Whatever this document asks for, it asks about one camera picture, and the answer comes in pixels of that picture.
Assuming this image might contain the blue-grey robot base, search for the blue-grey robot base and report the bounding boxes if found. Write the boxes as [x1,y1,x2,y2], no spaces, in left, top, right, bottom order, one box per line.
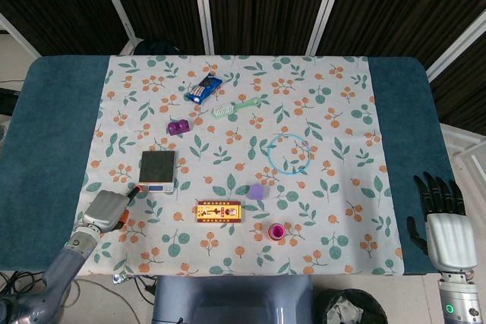
[151,274,317,324]

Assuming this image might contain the black trash bin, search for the black trash bin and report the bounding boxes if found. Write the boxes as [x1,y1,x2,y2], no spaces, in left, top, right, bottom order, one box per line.
[316,288,389,324]

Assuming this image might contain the thin blue plastic ring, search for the thin blue plastic ring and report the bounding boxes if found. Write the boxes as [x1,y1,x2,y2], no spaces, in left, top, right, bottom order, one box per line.
[267,134,314,177]

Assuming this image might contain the floral white tablecloth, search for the floral white tablecloth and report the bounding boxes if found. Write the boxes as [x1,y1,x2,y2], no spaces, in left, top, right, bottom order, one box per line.
[77,54,405,278]

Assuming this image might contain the silver digital kitchen scale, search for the silver digital kitchen scale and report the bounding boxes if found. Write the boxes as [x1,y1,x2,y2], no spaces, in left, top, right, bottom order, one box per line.
[138,149,178,194]

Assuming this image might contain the purple foam cube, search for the purple foam cube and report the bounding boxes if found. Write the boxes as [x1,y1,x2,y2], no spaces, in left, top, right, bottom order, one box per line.
[248,183,266,201]

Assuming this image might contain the orange stacking cup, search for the orange stacking cup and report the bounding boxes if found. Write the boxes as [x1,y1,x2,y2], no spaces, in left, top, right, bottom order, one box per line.
[267,221,287,242]

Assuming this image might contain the teal table cover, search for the teal table cover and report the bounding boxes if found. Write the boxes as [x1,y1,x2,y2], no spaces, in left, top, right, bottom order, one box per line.
[0,55,455,276]

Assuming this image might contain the black object behind table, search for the black object behind table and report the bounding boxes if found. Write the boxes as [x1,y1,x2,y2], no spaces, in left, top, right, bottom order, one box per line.
[134,38,184,56]

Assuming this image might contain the white box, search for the white box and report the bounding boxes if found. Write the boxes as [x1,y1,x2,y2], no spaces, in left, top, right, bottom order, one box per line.
[442,126,486,189]

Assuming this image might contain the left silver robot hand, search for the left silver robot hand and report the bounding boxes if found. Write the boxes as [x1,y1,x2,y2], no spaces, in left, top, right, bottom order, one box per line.
[81,185,144,234]

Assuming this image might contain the white partition frame post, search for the white partition frame post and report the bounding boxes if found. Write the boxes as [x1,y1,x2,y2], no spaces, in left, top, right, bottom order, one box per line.
[191,0,214,55]
[306,0,349,56]
[0,11,43,60]
[90,0,140,42]
[424,8,486,83]

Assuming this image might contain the yellow and red box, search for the yellow and red box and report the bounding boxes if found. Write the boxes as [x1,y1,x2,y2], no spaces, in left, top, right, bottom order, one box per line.
[196,200,243,224]

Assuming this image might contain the green brush with white bristles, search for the green brush with white bristles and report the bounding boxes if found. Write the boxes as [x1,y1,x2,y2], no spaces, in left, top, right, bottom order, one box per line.
[211,97,264,121]

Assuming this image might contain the purple toy brick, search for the purple toy brick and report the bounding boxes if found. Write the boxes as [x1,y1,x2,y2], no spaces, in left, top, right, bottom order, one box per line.
[166,119,192,137]

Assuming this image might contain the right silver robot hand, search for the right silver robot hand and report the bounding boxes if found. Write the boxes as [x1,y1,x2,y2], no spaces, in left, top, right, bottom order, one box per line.
[406,171,480,274]

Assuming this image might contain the blue snack packet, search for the blue snack packet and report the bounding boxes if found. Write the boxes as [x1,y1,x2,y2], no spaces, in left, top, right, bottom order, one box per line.
[187,74,223,105]

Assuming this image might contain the black floor cable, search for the black floor cable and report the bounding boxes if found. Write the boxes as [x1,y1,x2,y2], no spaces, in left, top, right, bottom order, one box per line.
[0,270,49,299]

